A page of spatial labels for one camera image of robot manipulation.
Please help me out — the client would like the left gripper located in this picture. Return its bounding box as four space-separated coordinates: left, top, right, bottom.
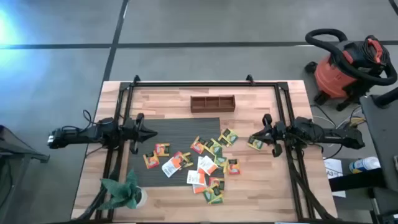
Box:
121 113 159 155

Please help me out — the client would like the floor cable bundle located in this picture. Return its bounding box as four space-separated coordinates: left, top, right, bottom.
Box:
310 104 367 131

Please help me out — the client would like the yellow black tea packet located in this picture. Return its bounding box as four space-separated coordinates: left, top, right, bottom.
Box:
182 152 194 169

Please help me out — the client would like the brown wooden tea organizer box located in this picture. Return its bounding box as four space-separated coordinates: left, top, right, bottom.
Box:
190 95 236 113

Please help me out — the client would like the green plant in white pot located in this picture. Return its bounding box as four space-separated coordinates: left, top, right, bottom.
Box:
98 169 148 211

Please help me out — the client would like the black aluminium table frame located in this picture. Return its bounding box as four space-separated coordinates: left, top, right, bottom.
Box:
72 74 339 223

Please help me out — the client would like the black cart frame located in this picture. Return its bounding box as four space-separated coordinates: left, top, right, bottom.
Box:
0 124 50 224

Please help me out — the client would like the orange black tea packet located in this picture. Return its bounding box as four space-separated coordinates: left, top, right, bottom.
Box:
208 177 225 191
227 159 241 175
190 136 206 155
142 151 160 170

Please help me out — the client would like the orange yellow tea packet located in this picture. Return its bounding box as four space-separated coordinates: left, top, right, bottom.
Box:
154 143 171 157

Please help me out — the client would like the orange black shop vacuum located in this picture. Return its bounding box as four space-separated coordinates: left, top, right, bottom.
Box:
304 34 391 112

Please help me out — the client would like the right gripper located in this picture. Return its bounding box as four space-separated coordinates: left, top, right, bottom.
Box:
251 114 289 158

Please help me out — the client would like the white paper sheet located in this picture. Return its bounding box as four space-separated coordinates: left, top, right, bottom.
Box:
323 157 347 198

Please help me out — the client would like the white blue spray can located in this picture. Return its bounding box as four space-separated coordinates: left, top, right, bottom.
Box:
348 156 381 174

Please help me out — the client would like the black vacuum hose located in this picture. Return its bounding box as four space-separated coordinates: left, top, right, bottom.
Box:
305 28 398 86

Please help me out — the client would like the black side table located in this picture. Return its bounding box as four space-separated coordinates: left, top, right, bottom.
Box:
328 93 398 224

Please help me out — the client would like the black cable harness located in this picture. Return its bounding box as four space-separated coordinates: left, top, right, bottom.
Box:
76 149 124 221
287 149 338 222

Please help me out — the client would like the black tube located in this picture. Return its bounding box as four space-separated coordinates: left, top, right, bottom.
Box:
372 87 398 108

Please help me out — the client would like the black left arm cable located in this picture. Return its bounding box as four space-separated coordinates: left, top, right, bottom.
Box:
60 109 106 131

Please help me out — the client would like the dark grey ribbed placemat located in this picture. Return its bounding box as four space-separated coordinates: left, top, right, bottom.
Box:
126 117 225 187

